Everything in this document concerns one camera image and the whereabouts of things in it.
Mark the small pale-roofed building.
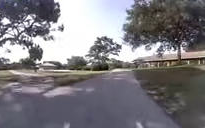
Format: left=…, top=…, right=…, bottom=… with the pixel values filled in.
left=38, top=62, right=58, bottom=71

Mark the large spreading tree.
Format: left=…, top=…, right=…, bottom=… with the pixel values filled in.
left=0, top=0, right=65, bottom=80

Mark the huge shady tree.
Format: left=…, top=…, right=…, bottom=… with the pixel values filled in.
left=122, top=0, right=205, bottom=65

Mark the low broad tree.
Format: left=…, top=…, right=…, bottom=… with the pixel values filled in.
left=66, top=55, right=88, bottom=71

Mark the patchy dry grass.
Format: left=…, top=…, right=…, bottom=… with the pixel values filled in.
left=0, top=68, right=111, bottom=93

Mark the long low brown-roofed building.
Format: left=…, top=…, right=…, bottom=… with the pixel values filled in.
left=132, top=49, right=205, bottom=69

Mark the grey asphalt path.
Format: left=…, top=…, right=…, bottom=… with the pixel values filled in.
left=0, top=71, right=182, bottom=128

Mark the tall round tree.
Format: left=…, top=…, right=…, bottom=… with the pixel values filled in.
left=85, top=35, right=123, bottom=72

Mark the small dark tree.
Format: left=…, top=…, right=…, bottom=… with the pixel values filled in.
left=27, top=44, right=44, bottom=72

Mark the shaded green grass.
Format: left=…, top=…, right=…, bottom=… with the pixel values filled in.
left=132, top=64, right=205, bottom=128

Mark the robot's own part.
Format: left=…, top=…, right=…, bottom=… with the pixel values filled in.
left=135, top=120, right=145, bottom=128
left=63, top=121, right=71, bottom=128

